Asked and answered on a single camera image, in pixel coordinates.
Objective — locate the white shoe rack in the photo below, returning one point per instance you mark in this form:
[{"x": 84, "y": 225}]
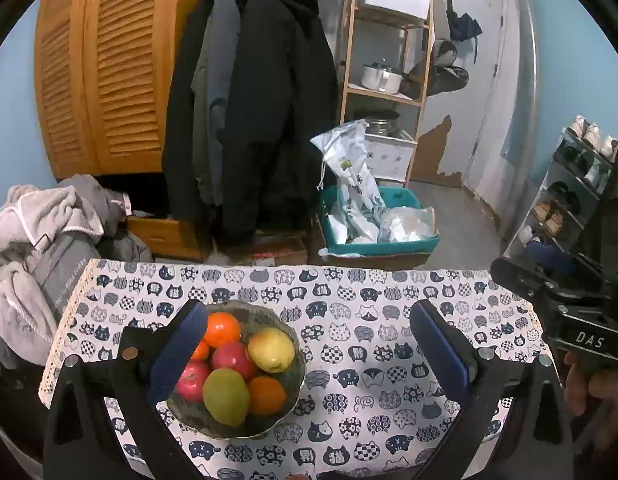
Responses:
[{"x": 519, "y": 230}]

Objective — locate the wooden shelf rack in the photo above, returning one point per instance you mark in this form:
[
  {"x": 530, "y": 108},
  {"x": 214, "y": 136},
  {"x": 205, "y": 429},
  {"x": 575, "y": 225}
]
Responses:
[{"x": 350, "y": 60}]

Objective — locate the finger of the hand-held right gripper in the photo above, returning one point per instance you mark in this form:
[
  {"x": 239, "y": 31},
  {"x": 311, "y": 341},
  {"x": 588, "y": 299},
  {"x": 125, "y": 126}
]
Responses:
[
  {"x": 551, "y": 257},
  {"x": 519, "y": 280}
]

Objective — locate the white door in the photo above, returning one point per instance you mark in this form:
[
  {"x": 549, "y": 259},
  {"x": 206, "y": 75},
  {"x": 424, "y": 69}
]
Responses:
[{"x": 484, "y": 110}]

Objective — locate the wooden louvered wardrobe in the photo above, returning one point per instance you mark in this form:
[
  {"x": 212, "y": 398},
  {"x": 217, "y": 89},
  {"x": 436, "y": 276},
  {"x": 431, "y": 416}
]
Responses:
[{"x": 104, "y": 75}]

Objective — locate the green patterned bowl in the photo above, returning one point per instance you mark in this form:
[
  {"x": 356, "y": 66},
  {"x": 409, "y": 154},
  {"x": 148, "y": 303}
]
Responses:
[{"x": 269, "y": 317}]

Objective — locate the orange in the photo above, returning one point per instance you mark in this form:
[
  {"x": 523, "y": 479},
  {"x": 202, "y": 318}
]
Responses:
[
  {"x": 201, "y": 351},
  {"x": 222, "y": 330},
  {"x": 266, "y": 395}
]

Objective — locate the white cooking pot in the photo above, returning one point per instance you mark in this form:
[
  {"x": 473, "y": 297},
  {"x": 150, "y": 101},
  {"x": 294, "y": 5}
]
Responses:
[{"x": 381, "y": 80}]

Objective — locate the wooden drawer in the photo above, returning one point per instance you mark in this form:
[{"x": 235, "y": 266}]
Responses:
[{"x": 159, "y": 237}]

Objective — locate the grey jacket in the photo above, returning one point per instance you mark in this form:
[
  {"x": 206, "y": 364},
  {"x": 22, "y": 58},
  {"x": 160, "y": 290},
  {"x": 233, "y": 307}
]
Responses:
[{"x": 216, "y": 60}]

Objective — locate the yellow apple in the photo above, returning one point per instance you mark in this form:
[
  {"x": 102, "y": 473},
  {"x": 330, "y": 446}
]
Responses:
[{"x": 271, "y": 350}]

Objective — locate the dark blue jacket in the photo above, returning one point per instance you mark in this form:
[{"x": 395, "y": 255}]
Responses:
[{"x": 464, "y": 22}]

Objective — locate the flat cardboard box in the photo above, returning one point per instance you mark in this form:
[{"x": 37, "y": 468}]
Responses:
[{"x": 279, "y": 252}]

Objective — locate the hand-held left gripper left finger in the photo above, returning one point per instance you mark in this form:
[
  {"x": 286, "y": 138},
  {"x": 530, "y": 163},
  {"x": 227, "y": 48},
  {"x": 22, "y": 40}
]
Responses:
[{"x": 179, "y": 350}]

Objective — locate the group of shoes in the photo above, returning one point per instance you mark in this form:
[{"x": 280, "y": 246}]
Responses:
[{"x": 554, "y": 215}]

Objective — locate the red apple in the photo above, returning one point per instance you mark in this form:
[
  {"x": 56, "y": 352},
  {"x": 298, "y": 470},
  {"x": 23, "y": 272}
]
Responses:
[
  {"x": 231, "y": 357},
  {"x": 191, "y": 382}
]

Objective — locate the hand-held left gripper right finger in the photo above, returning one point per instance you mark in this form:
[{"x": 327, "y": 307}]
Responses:
[{"x": 434, "y": 342}]

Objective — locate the pile of grey clothes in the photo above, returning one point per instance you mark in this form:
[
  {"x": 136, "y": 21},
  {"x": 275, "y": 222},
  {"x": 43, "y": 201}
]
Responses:
[{"x": 29, "y": 230}]

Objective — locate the cat print tablecloth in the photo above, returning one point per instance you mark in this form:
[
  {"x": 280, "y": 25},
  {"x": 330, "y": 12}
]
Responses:
[{"x": 359, "y": 310}]

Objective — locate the teal plastic crate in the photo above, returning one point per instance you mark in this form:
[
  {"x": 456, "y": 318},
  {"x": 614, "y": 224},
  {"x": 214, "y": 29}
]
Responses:
[{"x": 404, "y": 197}]

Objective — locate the black hooded coat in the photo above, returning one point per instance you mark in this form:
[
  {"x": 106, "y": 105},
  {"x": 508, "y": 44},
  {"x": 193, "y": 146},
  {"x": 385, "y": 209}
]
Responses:
[{"x": 274, "y": 110}]

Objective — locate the white patterned storage box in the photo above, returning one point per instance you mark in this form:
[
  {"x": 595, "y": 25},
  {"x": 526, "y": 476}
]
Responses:
[{"x": 391, "y": 157}]

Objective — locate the clear plastic bag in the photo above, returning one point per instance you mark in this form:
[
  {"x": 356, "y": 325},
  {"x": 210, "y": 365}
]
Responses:
[{"x": 409, "y": 225}]

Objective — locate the person's right hand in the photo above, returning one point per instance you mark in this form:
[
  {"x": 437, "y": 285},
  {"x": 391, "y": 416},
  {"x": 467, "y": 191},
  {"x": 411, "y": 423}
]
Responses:
[{"x": 609, "y": 390}]

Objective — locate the camouflage bag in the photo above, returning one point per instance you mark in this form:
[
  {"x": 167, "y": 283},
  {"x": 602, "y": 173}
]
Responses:
[{"x": 439, "y": 75}]

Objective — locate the metal steamer pot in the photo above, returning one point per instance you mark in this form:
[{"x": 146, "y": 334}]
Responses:
[{"x": 379, "y": 122}]

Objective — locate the grey metal pole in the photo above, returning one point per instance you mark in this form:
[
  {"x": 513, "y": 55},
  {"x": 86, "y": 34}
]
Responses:
[{"x": 526, "y": 110}]

